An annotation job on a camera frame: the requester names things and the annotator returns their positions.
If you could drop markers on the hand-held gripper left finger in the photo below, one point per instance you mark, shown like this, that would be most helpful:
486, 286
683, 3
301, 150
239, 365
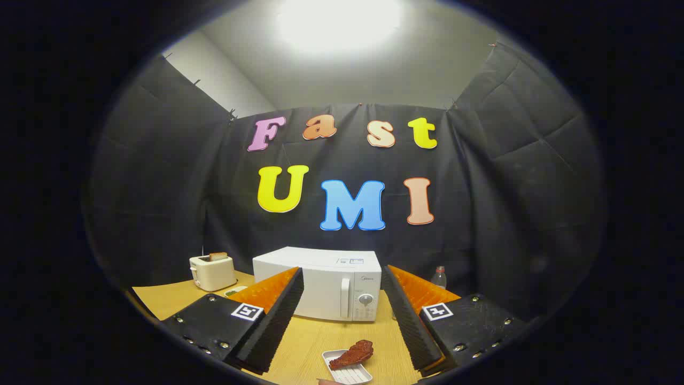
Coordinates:
278, 321

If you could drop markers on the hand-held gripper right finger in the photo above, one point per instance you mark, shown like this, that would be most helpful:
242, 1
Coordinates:
409, 321

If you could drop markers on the brown meat piece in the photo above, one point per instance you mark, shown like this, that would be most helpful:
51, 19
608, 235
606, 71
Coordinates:
352, 354

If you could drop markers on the white toaster oven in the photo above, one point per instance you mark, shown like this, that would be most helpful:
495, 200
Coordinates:
320, 267

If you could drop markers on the small white food tray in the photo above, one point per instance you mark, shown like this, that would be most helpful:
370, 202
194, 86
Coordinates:
354, 375

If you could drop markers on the cream toaster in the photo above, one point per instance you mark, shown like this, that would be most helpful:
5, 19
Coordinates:
212, 274

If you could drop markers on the clear plastic water bottle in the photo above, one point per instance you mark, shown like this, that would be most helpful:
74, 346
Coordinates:
438, 279

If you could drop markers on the white divided bean dish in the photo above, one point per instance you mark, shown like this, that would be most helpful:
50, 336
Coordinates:
235, 291

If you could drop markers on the toast slice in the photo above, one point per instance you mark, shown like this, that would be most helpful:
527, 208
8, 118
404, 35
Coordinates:
217, 256

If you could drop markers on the black backdrop cloth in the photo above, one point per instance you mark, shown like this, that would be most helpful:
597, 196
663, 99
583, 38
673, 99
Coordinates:
160, 187

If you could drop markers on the ceiling light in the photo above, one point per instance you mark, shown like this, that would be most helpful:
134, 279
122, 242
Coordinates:
339, 21

